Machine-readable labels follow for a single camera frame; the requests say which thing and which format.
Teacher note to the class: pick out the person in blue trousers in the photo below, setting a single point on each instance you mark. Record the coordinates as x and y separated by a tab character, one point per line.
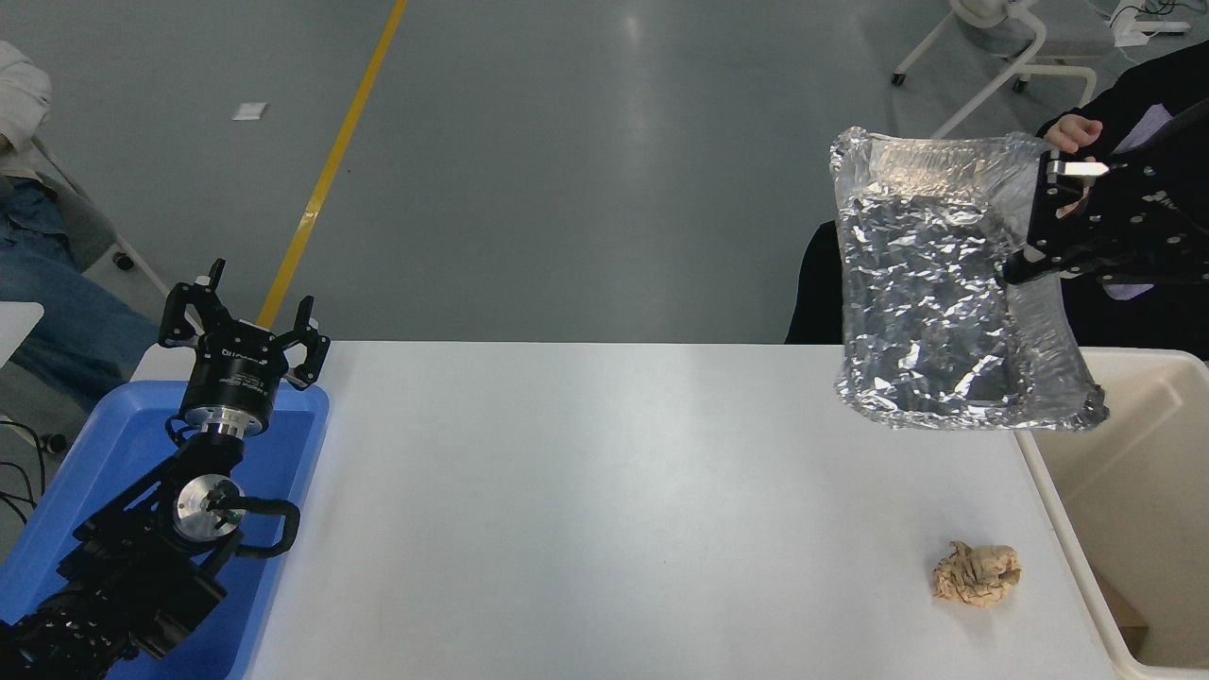
66	321

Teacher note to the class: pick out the small white side table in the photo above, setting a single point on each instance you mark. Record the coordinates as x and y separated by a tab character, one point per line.
17	326

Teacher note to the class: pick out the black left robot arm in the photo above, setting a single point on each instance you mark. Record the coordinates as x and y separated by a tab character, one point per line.
142	567

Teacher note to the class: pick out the crumpled tan paper ball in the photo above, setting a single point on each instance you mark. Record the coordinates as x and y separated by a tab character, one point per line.
978	573

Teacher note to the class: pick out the person's hand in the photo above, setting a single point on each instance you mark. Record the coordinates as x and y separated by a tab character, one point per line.
1075	134

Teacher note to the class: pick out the silver foil tray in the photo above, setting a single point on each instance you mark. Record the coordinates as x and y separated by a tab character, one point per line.
926	283

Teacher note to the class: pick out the person in dark clothing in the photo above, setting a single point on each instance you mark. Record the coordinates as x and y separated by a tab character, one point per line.
1143	90

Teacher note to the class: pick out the black caster wheel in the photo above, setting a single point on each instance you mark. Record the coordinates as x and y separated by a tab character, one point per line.
55	443

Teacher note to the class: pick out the large pale plastic bin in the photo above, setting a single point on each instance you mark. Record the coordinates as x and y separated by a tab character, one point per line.
1143	453

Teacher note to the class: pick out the grey office chair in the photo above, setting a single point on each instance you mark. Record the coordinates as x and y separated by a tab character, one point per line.
85	227

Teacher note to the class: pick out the white power strip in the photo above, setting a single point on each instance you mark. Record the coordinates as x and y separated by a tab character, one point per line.
1148	32

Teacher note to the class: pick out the white paper slip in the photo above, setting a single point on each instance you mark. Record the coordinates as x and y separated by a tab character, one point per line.
248	110

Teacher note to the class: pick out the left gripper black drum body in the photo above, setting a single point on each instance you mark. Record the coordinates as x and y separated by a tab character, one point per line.
234	382

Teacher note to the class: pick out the blue plastic tray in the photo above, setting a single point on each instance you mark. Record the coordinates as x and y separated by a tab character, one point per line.
283	453

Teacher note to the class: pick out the white wheeled chair frame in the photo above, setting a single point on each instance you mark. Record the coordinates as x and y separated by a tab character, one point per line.
1034	33

